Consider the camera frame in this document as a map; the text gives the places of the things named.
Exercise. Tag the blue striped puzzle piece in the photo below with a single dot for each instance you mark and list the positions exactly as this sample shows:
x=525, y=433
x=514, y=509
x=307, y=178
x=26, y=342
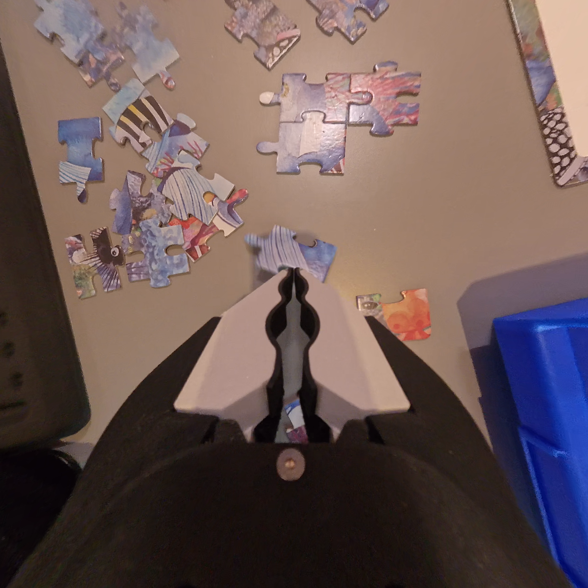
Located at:
x=285, y=250

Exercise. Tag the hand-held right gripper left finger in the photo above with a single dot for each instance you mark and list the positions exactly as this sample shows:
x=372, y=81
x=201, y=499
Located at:
x=229, y=363

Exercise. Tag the black white spotted puzzle piece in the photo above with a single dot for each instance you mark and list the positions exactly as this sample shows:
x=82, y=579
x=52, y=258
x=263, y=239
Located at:
x=262, y=32

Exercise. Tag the purple blue puzzle piece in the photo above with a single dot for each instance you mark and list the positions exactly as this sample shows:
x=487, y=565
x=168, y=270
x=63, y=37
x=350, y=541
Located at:
x=349, y=18

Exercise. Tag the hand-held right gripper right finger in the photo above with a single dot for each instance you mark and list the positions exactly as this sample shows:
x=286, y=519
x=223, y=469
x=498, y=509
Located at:
x=358, y=363

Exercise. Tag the blue plastic bin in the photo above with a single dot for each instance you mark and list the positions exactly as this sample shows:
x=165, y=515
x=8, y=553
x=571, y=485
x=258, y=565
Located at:
x=542, y=367

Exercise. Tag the blue white-patch puzzle piece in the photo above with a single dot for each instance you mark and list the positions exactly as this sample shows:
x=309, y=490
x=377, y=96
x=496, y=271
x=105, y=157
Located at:
x=317, y=147

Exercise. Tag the puzzle frame board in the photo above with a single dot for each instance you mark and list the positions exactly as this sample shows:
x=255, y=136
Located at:
x=574, y=69

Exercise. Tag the pile of loose puzzle pieces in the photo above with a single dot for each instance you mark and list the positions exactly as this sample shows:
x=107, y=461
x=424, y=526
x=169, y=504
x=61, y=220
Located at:
x=133, y=117

